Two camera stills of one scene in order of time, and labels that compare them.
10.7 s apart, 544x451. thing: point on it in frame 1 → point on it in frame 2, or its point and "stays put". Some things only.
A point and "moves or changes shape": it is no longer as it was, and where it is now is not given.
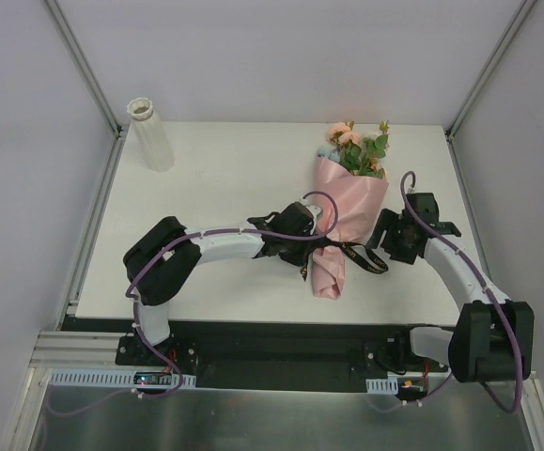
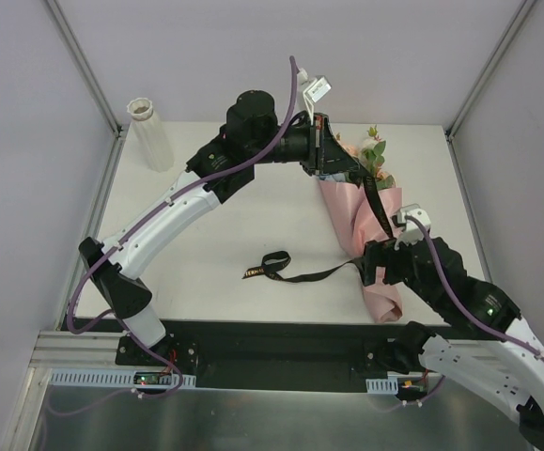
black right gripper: [389, 235] → [392, 262]
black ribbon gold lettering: [324, 241] → [276, 262]
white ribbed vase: [155, 145] stays put
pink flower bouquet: [349, 169] moves or changes shape
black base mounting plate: [284, 357] stays put
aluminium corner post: [498, 54] stays put
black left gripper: [306, 251] → [321, 147]
